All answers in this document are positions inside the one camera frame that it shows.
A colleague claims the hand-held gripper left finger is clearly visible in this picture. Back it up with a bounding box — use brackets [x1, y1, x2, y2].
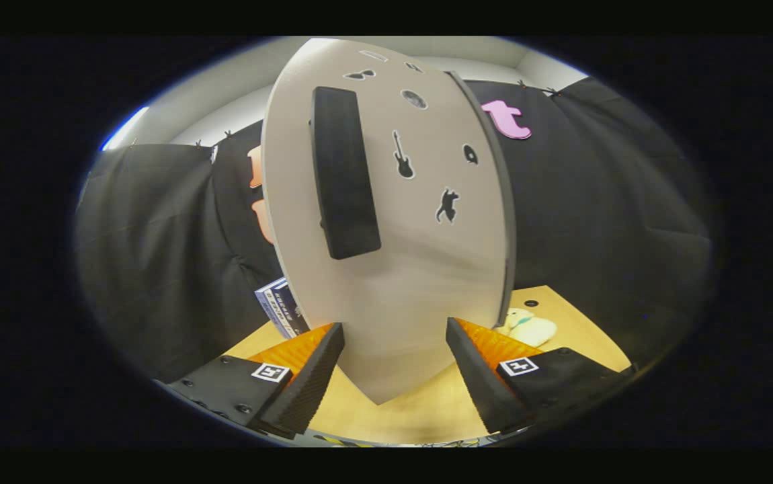
[165, 323, 345, 438]

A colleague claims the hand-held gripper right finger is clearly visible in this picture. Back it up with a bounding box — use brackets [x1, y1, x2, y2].
[445, 317, 638, 435]

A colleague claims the beige cabinet door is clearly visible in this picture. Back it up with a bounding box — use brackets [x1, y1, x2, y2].
[261, 37, 510, 405]

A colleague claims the yellow plush toy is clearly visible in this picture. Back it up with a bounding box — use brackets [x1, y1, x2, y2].
[496, 307, 558, 348]

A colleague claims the grey cabinet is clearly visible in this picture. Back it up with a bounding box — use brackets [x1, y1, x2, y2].
[447, 69, 518, 330]

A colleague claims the black backdrop cloth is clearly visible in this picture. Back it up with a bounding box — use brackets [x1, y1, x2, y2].
[76, 77, 713, 384]

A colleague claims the black door handle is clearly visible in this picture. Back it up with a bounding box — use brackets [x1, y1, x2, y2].
[309, 85, 382, 261]

